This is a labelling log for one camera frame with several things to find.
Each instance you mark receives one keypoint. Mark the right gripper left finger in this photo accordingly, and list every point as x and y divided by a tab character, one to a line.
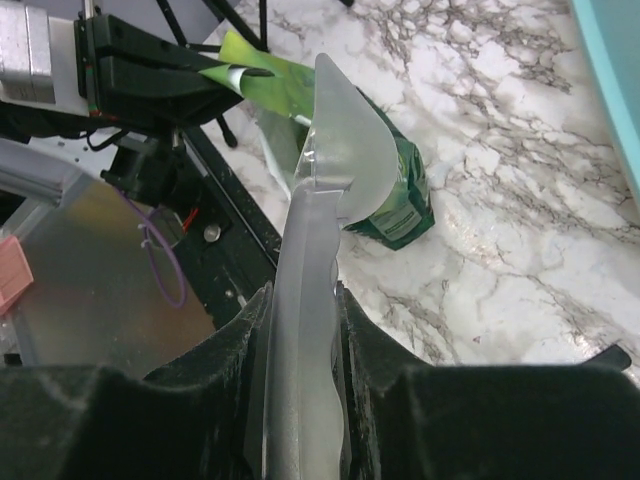
186	419

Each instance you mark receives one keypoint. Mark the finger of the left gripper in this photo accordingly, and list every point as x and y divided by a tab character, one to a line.
134	97
107	44

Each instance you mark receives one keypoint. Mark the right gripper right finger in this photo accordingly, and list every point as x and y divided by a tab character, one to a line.
407	419

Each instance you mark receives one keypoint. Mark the green litter bag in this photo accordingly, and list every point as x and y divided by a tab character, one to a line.
317	127

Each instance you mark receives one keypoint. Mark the clear plastic scoop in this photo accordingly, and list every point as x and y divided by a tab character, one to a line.
303	422

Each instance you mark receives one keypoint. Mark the teal white litter box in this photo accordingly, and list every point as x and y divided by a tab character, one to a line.
610	36

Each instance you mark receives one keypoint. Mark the pink plastic block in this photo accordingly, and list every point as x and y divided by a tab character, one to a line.
16	275

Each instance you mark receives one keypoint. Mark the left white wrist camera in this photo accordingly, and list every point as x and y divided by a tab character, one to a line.
39	60

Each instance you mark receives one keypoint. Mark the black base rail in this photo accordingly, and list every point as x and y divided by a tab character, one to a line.
192	202

